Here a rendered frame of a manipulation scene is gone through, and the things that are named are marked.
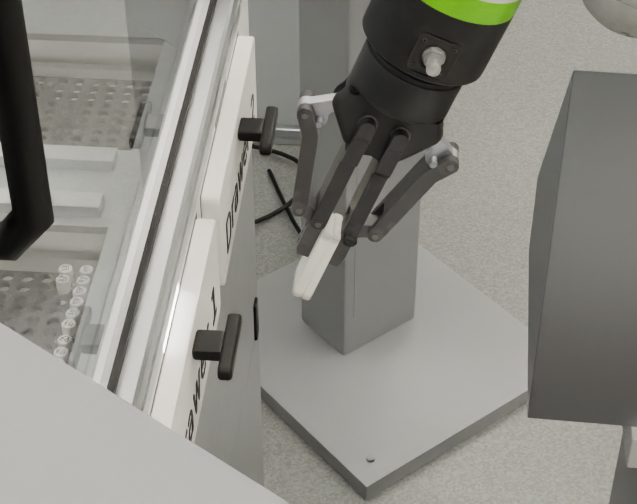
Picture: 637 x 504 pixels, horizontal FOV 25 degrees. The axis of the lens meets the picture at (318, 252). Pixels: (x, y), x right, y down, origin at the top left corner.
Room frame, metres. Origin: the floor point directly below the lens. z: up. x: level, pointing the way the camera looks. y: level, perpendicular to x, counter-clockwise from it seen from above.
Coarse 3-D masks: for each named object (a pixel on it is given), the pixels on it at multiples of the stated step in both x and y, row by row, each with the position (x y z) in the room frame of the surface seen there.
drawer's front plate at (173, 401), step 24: (192, 240) 1.00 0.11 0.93; (216, 240) 1.03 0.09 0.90; (192, 264) 0.96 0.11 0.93; (216, 264) 1.02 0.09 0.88; (192, 288) 0.93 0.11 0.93; (216, 288) 1.01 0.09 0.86; (192, 312) 0.90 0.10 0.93; (192, 336) 0.88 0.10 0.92; (168, 360) 0.84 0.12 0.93; (192, 360) 0.87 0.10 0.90; (168, 384) 0.82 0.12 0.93; (192, 384) 0.87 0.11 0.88; (168, 408) 0.79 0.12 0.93; (192, 408) 0.86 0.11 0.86
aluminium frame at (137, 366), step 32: (224, 0) 1.31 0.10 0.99; (224, 32) 1.25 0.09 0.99; (224, 64) 1.23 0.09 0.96; (192, 96) 1.13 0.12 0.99; (192, 128) 1.08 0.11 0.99; (192, 160) 1.03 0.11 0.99; (192, 192) 1.01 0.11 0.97; (160, 224) 0.94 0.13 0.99; (160, 256) 0.90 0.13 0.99; (160, 288) 0.86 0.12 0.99; (128, 320) 0.82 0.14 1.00; (160, 320) 0.84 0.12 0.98; (128, 352) 0.79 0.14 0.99; (160, 352) 0.83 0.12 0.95; (128, 384) 0.75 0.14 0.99
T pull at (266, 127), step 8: (272, 112) 1.22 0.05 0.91; (240, 120) 1.21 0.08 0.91; (248, 120) 1.21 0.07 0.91; (256, 120) 1.21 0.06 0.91; (264, 120) 1.21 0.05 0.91; (272, 120) 1.21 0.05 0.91; (240, 128) 1.19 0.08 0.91; (248, 128) 1.19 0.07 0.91; (256, 128) 1.19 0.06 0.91; (264, 128) 1.19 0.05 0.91; (272, 128) 1.19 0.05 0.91; (240, 136) 1.19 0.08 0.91; (248, 136) 1.19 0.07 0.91; (256, 136) 1.19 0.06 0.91; (264, 136) 1.18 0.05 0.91; (272, 136) 1.18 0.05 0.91; (264, 144) 1.17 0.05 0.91; (272, 144) 1.18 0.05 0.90; (264, 152) 1.16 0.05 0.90
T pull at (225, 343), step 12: (228, 324) 0.90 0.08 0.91; (240, 324) 0.91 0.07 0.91; (204, 336) 0.89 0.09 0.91; (216, 336) 0.89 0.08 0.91; (228, 336) 0.89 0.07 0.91; (204, 348) 0.88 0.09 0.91; (216, 348) 0.88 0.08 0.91; (228, 348) 0.88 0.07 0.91; (216, 360) 0.87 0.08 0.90; (228, 360) 0.86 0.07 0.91; (228, 372) 0.85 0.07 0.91
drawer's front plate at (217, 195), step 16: (240, 48) 1.32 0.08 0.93; (240, 64) 1.28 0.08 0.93; (240, 80) 1.25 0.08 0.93; (224, 96) 1.23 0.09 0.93; (240, 96) 1.23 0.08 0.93; (224, 112) 1.20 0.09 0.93; (240, 112) 1.22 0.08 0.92; (256, 112) 1.34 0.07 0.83; (224, 128) 1.17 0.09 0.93; (224, 144) 1.14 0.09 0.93; (240, 144) 1.21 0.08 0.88; (224, 160) 1.12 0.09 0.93; (240, 160) 1.20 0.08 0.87; (208, 176) 1.09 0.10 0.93; (224, 176) 1.09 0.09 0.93; (208, 192) 1.07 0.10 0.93; (224, 192) 1.09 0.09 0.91; (240, 192) 1.19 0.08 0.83; (208, 208) 1.06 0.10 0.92; (224, 208) 1.08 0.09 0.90; (224, 224) 1.08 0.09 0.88; (224, 240) 1.07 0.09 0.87; (224, 256) 1.07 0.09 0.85; (224, 272) 1.06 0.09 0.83
